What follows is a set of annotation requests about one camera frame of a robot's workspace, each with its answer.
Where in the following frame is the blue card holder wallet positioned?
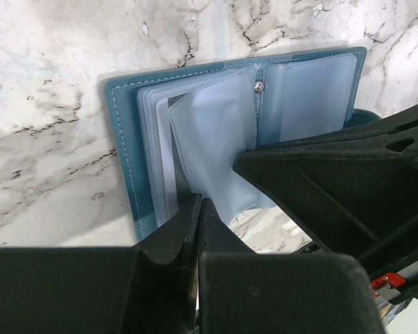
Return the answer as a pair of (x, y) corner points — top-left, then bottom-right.
(102, 47), (378, 240)

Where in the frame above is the white striped credit card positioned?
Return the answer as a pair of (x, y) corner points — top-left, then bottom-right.
(156, 94), (192, 215)

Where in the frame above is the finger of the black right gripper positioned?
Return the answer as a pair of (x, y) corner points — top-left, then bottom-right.
(231, 99), (418, 265)

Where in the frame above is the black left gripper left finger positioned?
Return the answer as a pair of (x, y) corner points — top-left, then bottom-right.
(0, 194), (202, 333)

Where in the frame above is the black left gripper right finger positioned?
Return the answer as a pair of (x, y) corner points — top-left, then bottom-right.
(199, 199), (384, 333)

